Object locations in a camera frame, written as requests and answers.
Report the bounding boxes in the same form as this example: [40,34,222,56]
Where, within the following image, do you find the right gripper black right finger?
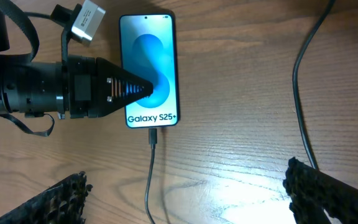
[283,157,358,223]

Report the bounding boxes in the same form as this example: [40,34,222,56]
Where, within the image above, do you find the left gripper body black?
[66,55,99,119]

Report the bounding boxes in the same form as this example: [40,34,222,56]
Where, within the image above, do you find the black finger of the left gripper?
[95,57,154,118]

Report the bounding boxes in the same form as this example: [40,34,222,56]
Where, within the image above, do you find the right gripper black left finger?
[0,171,93,224]

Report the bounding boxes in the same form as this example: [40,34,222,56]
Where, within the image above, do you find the Galaxy S25+ smartphone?
[119,14,180,128]

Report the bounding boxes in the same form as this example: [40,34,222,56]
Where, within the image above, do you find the black USB charging cable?
[144,127,158,224]

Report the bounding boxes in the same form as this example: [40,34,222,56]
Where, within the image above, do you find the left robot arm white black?
[0,1,153,119]

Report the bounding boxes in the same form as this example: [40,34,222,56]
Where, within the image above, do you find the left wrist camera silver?
[71,0,106,46]

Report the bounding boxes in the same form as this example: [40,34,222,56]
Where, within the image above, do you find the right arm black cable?
[291,0,337,170]

